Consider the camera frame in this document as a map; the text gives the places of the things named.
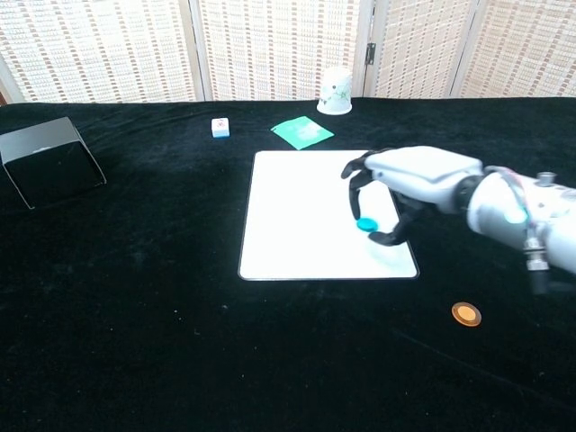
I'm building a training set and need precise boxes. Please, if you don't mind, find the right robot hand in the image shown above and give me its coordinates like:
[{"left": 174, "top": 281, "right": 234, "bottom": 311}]
[{"left": 340, "top": 145, "right": 485, "bottom": 248}]

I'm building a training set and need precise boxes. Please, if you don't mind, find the orange disc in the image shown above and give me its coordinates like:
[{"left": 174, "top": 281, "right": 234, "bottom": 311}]
[{"left": 451, "top": 301, "right": 482, "bottom": 329}]

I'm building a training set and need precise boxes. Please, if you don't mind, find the white rectangular board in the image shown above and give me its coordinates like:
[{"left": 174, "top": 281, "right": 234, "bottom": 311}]
[{"left": 237, "top": 149, "right": 420, "bottom": 282}]

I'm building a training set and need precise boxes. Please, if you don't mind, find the white upturned paper cup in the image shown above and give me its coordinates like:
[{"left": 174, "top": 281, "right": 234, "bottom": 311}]
[{"left": 316, "top": 67, "right": 353, "bottom": 116}]

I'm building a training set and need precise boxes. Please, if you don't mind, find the green foil packet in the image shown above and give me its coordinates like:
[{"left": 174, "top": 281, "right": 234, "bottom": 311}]
[{"left": 270, "top": 115, "right": 337, "bottom": 150}]

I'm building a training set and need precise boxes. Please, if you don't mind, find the black velvet tablecloth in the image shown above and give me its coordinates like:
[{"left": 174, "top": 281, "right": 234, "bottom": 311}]
[{"left": 0, "top": 96, "right": 576, "bottom": 432}]

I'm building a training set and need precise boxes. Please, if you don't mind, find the woven bamboo folding screen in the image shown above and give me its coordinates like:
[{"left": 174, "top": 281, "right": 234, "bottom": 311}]
[{"left": 0, "top": 0, "right": 576, "bottom": 105}]

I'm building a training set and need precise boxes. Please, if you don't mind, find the black glossy box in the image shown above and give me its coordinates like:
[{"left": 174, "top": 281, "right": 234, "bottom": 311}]
[{"left": 0, "top": 116, "right": 108, "bottom": 211}]

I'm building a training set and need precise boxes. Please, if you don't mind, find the grey wrist cable with connector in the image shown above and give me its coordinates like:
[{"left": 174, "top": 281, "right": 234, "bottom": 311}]
[{"left": 490, "top": 166, "right": 553, "bottom": 296}]

